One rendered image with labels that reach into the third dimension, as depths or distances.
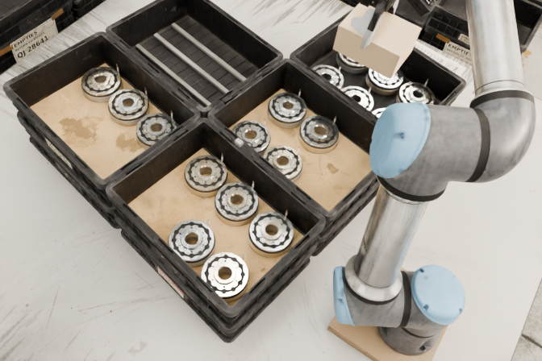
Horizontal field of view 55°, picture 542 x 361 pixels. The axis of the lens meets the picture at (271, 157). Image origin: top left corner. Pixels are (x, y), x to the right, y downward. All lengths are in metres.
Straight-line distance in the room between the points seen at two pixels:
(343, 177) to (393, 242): 0.43
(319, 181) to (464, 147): 0.58
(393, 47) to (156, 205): 0.66
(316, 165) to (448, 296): 0.46
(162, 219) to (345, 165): 0.48
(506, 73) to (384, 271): 0.40
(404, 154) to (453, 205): 0.79
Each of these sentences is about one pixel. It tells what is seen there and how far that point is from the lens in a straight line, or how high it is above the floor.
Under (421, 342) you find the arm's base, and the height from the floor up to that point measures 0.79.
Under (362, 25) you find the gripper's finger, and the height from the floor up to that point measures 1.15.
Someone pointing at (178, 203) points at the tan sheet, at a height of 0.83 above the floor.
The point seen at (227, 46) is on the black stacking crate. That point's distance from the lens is 1.59.
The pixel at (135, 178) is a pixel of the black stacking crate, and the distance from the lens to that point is 1.22.
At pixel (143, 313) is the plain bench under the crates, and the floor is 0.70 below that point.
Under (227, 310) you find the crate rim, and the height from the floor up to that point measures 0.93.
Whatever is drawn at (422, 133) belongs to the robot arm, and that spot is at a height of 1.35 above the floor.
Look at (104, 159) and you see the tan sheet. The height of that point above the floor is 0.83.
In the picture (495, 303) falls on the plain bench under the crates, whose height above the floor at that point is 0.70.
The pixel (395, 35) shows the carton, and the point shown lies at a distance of 1.28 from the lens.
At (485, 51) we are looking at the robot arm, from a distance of 0.93.
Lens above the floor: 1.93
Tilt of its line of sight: 55 degrees down
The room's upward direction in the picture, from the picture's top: 9 degrees clockwise
